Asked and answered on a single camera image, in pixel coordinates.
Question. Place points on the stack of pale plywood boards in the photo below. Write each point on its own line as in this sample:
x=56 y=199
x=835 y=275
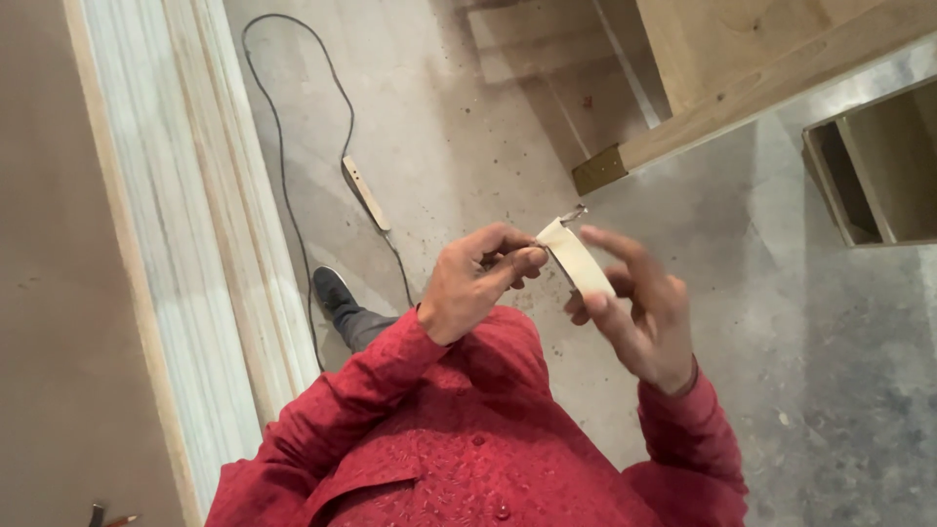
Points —
x=197 y=241

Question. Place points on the person's right hand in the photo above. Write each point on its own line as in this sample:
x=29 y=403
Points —
x=655 y=322

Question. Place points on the person's red shirt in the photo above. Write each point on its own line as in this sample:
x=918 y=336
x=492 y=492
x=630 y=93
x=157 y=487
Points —
x=468 y=454

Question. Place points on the person's black shoe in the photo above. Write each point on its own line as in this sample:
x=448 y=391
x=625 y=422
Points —
x=333 y=289

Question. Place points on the open wooden cabinet box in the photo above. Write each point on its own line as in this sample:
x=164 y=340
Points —
x=886 y=176

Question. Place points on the small black tool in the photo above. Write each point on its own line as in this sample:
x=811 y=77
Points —
x=96 y=515

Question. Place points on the small wooden strip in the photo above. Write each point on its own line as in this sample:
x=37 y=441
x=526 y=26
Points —
x=366 y=192

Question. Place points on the person's grey trouser leg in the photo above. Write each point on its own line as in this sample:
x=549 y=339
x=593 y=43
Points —
x=366 y=328

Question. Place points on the beige tape-wrapped metal blade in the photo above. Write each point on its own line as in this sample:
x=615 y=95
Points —
x=578 y=260

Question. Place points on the large wooden cabinet frame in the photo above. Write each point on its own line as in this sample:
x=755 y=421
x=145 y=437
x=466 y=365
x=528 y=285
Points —
x=732 y=66

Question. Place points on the person's left hand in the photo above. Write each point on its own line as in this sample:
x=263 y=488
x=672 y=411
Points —
x=457 y=285

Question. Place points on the pencil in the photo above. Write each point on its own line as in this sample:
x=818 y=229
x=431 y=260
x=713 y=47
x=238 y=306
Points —
x=121 y=521

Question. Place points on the brown laminate board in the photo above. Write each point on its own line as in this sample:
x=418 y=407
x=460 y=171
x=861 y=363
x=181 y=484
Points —
x=66 y=278

